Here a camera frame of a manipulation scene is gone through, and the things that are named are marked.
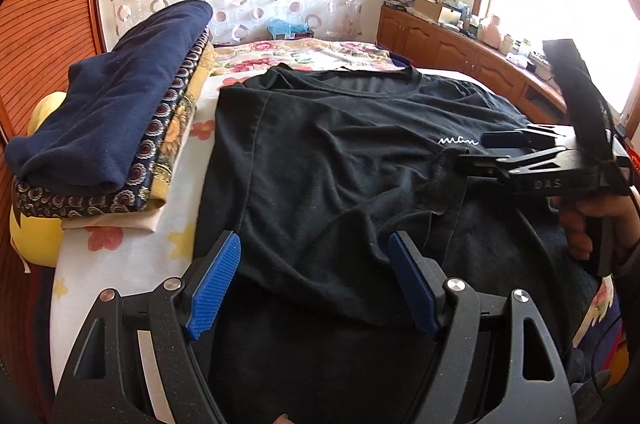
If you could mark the cardboard box on sideboard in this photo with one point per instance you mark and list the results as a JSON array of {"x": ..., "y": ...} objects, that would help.
[{"x": 428, "y": 8}]

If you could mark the blue item on box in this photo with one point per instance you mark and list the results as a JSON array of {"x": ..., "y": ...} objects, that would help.
[{"x": 283, "y": 30}]

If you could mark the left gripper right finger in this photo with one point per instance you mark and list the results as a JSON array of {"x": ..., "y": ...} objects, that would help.
[{"x": 494, "y": 359}]

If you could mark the pink bottle on sideboard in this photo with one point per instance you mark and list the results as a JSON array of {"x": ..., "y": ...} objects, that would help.
[{"x": 491, "y": 35}]

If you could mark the navy folded garment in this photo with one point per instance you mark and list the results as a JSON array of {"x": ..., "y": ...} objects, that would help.
[{"x": 86, "y": 146}]

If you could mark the yellow patterned folded garment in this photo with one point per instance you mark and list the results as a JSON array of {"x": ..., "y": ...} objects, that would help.
[{"x": 171, "y": 144}]

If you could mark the wooden sideboard cabinet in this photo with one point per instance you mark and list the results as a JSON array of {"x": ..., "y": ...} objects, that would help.
[{"x": 429, "y": 46}]

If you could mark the black printed t-shirt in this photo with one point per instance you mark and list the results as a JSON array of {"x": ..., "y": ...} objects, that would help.
[{"x": 314, "y": 171}]

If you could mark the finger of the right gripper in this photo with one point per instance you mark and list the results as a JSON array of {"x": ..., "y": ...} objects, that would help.
[
  {"x": 533, "y": 136},
  {"x": 538, "y": 164}
]

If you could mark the person's left hand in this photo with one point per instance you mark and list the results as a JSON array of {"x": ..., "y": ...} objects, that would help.
[{"x": 283, "y": 419}]

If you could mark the person's right hand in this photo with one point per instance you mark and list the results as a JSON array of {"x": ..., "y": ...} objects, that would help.
[{"x": 581, "y": 218}]

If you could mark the wooden louvered wardrobe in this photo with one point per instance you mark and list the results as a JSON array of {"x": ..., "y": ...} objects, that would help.
[{"x": 40, "y": 39}]

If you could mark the white strawberry print sheet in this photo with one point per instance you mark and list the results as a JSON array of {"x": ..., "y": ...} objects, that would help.
[{"x": 134, "y": 261}]

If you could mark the floral rose blanket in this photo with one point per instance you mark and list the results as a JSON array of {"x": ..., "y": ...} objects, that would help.
[{"x": 303, "y": 54}]

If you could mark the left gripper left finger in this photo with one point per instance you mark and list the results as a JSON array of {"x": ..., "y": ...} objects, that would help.
[{"x": 103, "y": 380}]

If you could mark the dark patterned folded garment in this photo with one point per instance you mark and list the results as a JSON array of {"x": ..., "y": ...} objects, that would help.
[{"x": 38, "y": 202}]

